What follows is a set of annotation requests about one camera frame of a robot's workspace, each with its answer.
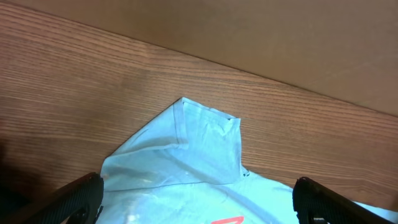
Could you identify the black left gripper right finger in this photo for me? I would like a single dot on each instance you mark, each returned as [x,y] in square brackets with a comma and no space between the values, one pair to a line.
[314,203]

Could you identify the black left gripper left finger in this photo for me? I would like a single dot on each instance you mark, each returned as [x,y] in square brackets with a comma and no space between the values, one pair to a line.
[77,202]

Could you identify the light blue printed t-shirt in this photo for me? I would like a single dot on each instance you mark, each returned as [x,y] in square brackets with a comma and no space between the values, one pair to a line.
[184,166]

